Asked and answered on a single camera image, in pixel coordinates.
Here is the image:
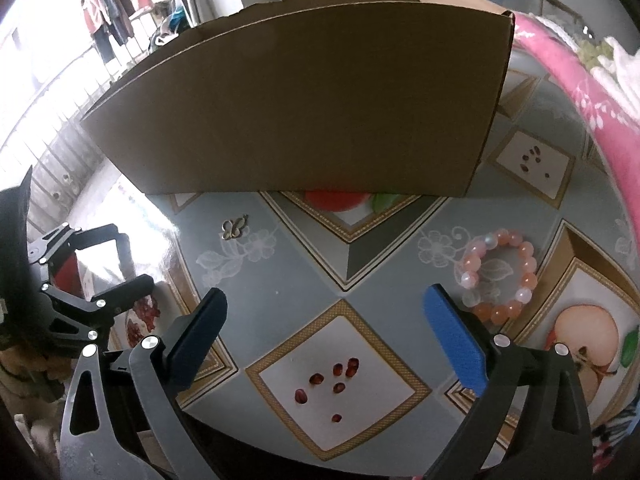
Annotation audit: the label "pink floral blanket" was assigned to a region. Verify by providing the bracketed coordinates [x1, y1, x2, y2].
[512, 10, 640, 466]

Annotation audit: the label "large cardboard box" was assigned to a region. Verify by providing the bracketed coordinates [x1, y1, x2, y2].
[80, 0, 516, 198]

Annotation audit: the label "metal window railing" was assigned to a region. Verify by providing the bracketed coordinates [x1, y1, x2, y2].
[0, 45, 126, 221]

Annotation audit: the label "pink bead bracelet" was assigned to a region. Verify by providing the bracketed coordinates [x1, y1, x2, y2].
[459, 228, 540, 326]

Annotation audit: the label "white fluffy blanket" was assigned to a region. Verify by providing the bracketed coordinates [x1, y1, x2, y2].
[597, 35, 640, 91]

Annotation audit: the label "pile of clothes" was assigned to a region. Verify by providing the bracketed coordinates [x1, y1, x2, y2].
[147, 2, 196, 48]

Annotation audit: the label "pale green cloth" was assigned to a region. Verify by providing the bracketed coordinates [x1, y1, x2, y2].
[577, 40, 616, 68]

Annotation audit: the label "hanging clothes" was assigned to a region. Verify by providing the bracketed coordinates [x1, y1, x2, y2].
[80, 0, 173, 63]

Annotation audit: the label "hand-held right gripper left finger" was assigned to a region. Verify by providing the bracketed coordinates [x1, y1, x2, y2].
[59, 287, 229, 480]

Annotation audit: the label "fruit print tablecloth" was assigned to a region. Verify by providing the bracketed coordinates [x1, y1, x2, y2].
[67, 50, 640, 463]

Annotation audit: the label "beige knit garment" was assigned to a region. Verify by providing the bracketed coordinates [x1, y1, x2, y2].
[0, 342, 68, 403]

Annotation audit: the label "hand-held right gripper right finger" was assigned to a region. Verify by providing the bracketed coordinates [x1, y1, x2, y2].
[422, 283, 594, 480]

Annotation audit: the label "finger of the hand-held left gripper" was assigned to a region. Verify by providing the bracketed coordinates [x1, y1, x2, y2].
[42, 274, 156, 341]
[27, 224, 135, 281]

